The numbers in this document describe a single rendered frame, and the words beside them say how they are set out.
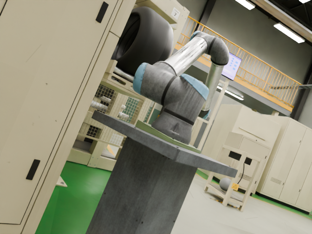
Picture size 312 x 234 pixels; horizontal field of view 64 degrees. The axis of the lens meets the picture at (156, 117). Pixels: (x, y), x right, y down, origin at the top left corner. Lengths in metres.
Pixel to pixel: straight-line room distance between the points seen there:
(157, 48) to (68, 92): 1.02
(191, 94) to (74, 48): 0.49
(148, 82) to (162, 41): 0.80
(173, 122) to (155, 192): 0.29
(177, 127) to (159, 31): 0.98
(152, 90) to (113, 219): 0.57
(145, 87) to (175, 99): 0.15
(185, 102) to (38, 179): 0.63
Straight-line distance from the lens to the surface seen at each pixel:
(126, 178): 1.08
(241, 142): 6.05
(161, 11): 2.50
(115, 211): 1.11
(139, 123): 1.12
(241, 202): 3.93
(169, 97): 1.08
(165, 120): 1.06
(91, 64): 0.97
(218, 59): 1.63
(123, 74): 1.85
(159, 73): 1.13
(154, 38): 1.84
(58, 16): 0.94
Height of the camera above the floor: 0.64
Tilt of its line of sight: 2 degrees up
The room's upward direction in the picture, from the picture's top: 23 degrees clockwise
